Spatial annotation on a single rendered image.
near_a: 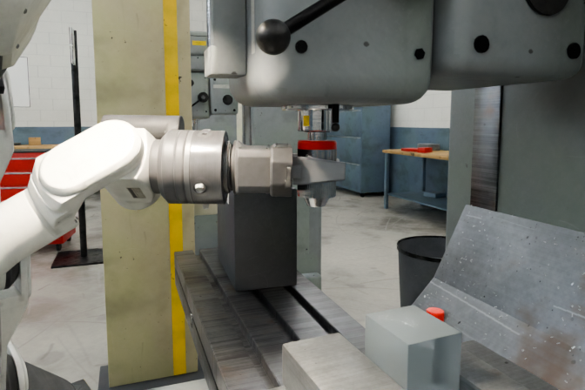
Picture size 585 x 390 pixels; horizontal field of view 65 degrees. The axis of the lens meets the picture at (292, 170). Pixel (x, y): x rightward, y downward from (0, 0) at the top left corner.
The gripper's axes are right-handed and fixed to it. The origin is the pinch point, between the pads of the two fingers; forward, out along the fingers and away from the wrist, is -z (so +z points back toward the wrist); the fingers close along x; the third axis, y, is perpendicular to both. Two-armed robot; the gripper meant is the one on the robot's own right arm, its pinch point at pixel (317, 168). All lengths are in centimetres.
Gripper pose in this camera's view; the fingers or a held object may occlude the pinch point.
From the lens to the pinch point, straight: 55.2
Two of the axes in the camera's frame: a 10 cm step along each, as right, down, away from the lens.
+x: -0.3, -1.1, 9.9
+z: -10.0, -0.1, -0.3
